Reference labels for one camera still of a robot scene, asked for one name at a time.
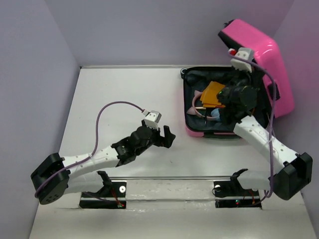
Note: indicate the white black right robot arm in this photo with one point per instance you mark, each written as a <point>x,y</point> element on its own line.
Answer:
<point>289,171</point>

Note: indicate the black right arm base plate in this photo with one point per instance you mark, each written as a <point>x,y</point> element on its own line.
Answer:
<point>228,197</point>

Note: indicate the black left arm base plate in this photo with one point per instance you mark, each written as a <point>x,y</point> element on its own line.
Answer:
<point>111,198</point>

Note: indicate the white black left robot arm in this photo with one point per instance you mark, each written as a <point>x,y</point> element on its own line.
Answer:
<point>57,176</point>

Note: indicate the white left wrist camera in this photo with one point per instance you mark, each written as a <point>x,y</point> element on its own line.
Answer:
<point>152,119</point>

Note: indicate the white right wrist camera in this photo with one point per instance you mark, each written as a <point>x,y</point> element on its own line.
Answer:
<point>241,58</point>

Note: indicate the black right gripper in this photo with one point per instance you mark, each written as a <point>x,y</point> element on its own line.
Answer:
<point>248,74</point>

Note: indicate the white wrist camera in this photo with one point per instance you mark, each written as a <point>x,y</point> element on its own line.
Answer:
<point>152,119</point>
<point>241,58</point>

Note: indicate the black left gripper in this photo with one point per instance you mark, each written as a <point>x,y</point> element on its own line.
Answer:
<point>166,141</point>

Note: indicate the pink blue cat-ear headphones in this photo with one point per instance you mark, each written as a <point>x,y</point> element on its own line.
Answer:
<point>198,111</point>

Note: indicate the pink suitcase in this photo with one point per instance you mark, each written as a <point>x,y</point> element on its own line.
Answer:
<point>267,60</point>

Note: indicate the orange cartoon mouse cloth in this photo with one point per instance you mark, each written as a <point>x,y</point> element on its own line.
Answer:
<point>209,96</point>

